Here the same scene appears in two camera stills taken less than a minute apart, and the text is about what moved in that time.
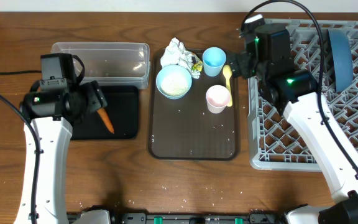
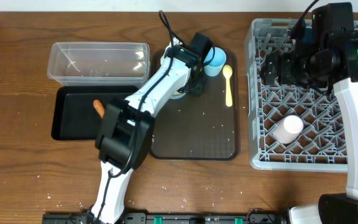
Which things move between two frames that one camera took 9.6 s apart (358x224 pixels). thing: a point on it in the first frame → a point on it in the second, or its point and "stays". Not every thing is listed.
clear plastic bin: [112, 65] stays
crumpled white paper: [176, 53] stays
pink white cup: [217, 98] → [288, 129]
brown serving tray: [184, 129] stays
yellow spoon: [227, 71] stays
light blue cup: [214, 58] stays
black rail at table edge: [122, 217] stays
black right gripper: [237, 64] → [270, 70]
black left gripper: [96, 97] → [196, 88]
